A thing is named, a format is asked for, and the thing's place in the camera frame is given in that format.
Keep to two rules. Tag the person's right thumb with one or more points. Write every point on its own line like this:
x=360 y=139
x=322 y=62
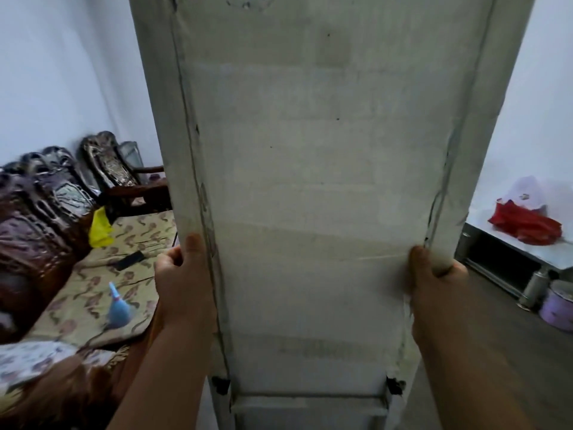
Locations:
x=421 y=268

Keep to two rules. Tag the person's left hand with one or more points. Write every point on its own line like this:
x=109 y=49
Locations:
x=181 y=291

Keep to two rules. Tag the white plastic bag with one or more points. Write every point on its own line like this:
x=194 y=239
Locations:
x=528 y=190

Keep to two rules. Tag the yellow plastic bag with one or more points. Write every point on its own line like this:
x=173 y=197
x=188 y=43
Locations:
x=100 y=230

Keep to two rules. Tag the red plastic bag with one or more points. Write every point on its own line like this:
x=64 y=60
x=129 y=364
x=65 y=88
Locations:
x=524 y=224

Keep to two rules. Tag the large white appliance panel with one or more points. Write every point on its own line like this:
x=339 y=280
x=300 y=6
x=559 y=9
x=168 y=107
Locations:
x=322 y=174

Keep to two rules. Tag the black remote control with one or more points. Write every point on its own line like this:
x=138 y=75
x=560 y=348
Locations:
x=130 y=261

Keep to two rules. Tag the person's left thumb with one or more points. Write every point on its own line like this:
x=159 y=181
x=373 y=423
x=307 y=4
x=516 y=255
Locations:
x=198 y=259

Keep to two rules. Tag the person's right forearm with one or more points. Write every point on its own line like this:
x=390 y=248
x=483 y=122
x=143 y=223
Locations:
x=465 y=376

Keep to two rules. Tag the low white cabinet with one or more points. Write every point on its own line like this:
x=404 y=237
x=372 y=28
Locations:
x=515 y=255

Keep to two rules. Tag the blue spray bottle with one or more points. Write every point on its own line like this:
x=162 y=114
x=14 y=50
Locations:
x=118 y=308

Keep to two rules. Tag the carved dark wooden armchair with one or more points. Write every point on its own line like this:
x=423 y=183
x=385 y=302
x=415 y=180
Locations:
x=123 y=174

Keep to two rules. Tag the purple plastic basin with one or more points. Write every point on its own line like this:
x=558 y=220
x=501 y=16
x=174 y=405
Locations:
x=557 y=306

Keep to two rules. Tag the person's right hand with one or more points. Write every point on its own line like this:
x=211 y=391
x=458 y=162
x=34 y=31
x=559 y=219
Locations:
x=432 y=304

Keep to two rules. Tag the floral beige seat cushion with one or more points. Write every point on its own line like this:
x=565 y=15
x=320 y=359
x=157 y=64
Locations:
x=96 y=282

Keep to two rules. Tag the person's left forearm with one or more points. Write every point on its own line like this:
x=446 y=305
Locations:
x=154 y=376

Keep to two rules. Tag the silver thermos flask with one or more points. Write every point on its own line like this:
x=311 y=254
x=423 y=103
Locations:
x=533 y=288

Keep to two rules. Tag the carved dark wooden sofa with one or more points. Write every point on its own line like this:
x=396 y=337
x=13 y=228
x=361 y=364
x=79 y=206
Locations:
x=49 y=219

